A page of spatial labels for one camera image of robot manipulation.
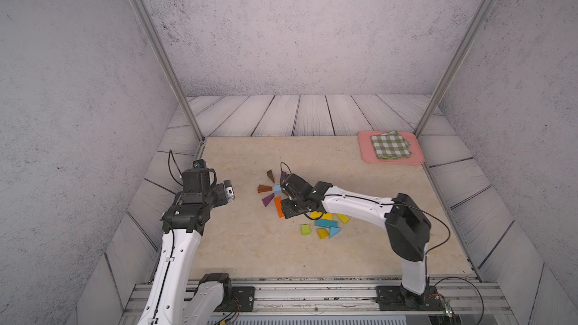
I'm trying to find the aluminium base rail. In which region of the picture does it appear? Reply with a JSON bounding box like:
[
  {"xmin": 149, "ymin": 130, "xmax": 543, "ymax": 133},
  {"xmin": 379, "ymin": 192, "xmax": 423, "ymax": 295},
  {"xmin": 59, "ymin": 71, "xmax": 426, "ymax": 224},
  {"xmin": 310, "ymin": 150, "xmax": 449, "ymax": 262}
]
[{"xmin": 119, "ymin": 277, "xmax": 516, "ymax": 325}]

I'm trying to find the brown small wooden block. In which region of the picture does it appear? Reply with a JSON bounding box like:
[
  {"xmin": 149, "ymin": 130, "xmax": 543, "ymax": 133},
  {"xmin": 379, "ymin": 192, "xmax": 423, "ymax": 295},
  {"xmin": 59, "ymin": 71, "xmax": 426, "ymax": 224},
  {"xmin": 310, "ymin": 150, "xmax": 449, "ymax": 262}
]
[{"xmin": 257, "ymin": 184, "xmax": 273, "ymax": 193}]

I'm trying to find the yellow long wooden block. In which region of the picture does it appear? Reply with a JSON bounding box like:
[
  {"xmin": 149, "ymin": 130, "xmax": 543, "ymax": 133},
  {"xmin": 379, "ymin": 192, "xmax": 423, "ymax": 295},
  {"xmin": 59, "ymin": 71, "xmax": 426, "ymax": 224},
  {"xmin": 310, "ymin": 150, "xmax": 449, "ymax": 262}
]
[{"xmin": 309, "ymin": 212, "xmax": 333, "ymax": 221}]

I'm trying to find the right aluminium frame post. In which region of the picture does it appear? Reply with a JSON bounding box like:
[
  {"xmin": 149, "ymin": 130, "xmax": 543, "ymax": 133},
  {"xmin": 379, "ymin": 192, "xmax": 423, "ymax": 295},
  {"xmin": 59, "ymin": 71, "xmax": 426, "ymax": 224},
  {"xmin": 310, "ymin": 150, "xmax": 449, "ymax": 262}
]
[{"xmin": 414, "ymin": 0, "xmax": 497, "ymax": 138}]

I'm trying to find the pink tray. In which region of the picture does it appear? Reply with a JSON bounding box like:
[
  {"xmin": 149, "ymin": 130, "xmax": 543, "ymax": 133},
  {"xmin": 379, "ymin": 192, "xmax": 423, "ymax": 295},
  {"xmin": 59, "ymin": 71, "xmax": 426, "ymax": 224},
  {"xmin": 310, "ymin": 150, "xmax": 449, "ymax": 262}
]
[{"xmin": 358, "ymin": 131, "xmax": 425, "ymax": 165}]

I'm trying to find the purple rectangular wooden block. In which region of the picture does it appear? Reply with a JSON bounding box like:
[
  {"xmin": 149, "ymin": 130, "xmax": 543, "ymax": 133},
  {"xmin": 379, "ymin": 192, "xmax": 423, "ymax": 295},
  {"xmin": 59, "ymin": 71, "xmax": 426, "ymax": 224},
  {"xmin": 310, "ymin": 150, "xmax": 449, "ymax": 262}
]
[{"xmin": 262, "ymin": 193, "xmax": 275, "ymax": 207}]

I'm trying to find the teal long wooden block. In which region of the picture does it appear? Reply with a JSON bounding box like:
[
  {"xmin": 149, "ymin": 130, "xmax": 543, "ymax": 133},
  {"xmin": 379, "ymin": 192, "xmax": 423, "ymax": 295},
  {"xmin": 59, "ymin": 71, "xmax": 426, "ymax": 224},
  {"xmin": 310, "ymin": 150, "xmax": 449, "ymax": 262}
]
[{"xmin": 315, "ymin": 219, "xmax": 339, "ymax": 228}]

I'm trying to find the lime green long block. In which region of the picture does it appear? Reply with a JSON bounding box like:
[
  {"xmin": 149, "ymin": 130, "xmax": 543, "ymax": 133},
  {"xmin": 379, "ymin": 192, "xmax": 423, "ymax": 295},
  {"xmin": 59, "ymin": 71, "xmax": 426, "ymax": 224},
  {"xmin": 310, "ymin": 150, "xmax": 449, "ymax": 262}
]
[{"xmin": 336, "ymin": 214, "xmax": 350, "ymax": 224}]

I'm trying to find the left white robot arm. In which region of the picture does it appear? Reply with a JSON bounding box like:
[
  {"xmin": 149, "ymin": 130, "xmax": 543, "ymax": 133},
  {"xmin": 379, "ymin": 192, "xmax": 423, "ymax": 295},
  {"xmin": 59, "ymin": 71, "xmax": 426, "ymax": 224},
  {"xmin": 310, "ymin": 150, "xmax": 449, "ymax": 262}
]
[{"xmin": 138, "ymin": 160, "xmax": 235, "ymax": 324}]

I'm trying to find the green checkered cloth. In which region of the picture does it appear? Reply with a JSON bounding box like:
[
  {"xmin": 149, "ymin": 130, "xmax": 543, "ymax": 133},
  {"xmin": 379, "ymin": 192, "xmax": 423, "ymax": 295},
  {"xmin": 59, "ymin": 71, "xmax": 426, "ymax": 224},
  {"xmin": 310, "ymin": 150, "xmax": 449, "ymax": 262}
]
[{"xmin": 370, "ymin": 131, "xmax": 412, "ymax": 160}]

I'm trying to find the green small cube block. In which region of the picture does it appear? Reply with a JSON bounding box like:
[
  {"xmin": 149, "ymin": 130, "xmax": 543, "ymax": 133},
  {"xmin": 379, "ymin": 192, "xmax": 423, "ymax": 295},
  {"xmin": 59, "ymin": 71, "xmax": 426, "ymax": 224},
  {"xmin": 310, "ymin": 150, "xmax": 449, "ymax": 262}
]
[{"xmin": 301, "ymin": 224, "xmax": 311, "ymax": 236}]

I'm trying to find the yellow small cube block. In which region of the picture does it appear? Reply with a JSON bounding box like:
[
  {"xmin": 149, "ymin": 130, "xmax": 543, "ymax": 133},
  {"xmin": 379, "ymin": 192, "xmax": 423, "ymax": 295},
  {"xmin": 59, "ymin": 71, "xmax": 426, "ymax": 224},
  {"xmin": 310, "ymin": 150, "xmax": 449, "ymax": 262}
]
[{"xmin": 317, "ymin": 228, "xmax": 330, "ymax": 239}]

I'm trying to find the orange long wooden block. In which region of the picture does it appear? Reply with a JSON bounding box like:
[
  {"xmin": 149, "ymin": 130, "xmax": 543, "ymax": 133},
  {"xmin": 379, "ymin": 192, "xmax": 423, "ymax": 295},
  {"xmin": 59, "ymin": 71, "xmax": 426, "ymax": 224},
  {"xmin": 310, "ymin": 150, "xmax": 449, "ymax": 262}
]
[{"xmin": 274, "ymin": 197, "xmax": 284, "ymax": 218}]

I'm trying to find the aluminium frame post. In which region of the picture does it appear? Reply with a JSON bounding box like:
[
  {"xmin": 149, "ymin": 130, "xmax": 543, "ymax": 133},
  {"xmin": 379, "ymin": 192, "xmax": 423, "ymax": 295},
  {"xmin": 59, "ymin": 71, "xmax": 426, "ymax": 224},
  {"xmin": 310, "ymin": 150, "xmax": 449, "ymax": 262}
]
[
  {"xmin": 414, "ymin": 0, "xmax": 497, "ymax": 138},
  {"xmin": 129, "ymin": 0, "xmax": 205, "ymax": 144}
]

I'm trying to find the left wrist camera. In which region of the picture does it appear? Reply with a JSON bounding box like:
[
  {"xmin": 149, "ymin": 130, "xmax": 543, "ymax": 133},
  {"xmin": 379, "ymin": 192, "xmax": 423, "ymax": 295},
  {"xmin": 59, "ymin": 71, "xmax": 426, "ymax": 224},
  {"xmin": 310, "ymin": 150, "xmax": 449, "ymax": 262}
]
[{"xmin": 191, "ymin": 159, "xmax": 209, "ymax": 172}]

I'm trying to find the left aluminium frame post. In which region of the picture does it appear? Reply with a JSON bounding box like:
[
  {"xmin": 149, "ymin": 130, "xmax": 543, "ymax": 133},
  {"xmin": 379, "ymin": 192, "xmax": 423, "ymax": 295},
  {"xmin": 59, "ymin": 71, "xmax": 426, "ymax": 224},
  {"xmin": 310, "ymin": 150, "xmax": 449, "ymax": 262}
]
[{"xmin": 129, "ymin": 0, "xmax": 205, "ymax": 144}]

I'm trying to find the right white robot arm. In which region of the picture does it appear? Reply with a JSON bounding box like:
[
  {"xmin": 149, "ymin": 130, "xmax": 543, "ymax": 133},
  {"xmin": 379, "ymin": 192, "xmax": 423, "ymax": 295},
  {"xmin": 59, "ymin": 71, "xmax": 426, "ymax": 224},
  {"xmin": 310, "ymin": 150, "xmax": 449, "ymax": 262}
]
[{"xmin": 281, "ymin": 174, "xmax": 431, "ymax": 296}]

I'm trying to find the light blue triangle block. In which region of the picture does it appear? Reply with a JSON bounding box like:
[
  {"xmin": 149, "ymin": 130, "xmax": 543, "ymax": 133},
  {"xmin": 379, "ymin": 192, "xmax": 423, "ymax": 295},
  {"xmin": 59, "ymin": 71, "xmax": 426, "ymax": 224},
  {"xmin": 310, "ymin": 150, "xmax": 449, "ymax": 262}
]
[{"xmin": 329, "ymin": 227, "xmax": 342, "ymax": 239}]

